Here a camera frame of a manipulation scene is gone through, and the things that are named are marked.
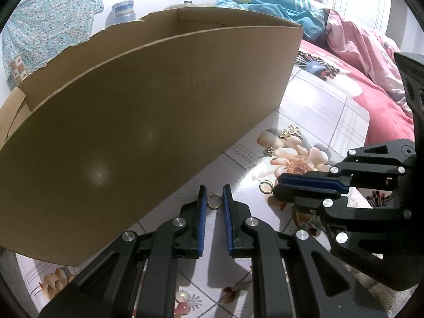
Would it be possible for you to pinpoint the brown cardboard box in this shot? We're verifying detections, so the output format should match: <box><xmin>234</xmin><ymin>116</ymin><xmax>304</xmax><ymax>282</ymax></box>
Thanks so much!
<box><xmin>0</xmin><ymin>7</ymin><xmax>304</xmax><ymax>267</ymax></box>

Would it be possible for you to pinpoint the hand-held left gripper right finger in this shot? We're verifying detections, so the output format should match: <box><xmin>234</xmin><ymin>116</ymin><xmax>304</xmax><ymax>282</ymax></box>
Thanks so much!
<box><xmin>222</xmin><ymin>184</ymin><xmax>390</xmax><ymax>318</ymax></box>

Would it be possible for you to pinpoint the blue patterned blanket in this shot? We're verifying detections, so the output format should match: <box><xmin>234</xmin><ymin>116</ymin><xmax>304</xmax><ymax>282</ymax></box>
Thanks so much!
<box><xmin>215</xmin><ymin>0</ymin><xmax>330</xmax><ymax>43</ymax></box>

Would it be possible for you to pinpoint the blue floral hanging cloth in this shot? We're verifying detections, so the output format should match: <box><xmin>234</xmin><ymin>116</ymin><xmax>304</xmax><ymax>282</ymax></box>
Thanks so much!
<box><xmin>2</xmin><ymin>0</ymin><xmax>104</xmax><ymax>91</ymax></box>

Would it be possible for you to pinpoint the pink floral blanket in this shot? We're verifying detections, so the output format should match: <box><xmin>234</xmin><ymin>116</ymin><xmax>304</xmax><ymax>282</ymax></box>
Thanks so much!
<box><xmin>295</xmin><ymin>40</ymin><xmax>416</xmax><ymax>146</ymax></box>

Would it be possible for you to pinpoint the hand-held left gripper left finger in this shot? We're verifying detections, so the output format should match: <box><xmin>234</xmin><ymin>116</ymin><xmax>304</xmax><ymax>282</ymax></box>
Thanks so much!
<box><xmin>38</xmin><ymin>185</ymin><xmax>207</xmax><ymax>318</ymax></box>

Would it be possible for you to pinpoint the pale pink quilt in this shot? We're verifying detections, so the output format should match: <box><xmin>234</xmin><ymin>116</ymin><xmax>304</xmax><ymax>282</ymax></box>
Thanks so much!
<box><xmin>326</xmin><ymin>8</ymin><xmax>416</xmax><ymax>113</ymax></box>

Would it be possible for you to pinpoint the large gold earring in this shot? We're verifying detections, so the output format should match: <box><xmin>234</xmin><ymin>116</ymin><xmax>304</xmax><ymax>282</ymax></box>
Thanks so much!
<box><xmin>279</xmin><ymin>125</ymin><xmax>303</xmax><ymax>140</ymax></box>

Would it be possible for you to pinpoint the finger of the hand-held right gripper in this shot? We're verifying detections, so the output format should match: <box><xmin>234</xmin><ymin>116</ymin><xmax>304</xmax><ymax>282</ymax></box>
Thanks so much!
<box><xmin>272</xmin><ymin>187</ymin><xmax>414</xmax><ymax>254</ymax></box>
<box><xmin>276</xmin><ymin>138</ymin><xmax>416</xmax><ymax>194</ymax></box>

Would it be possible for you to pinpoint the blue water jug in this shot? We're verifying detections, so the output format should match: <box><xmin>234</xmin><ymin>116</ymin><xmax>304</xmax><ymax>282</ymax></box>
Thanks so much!
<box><xmin>105</xmin><ymin>0</ymin><xmax>136</xmax><ymax>29</ymax></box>

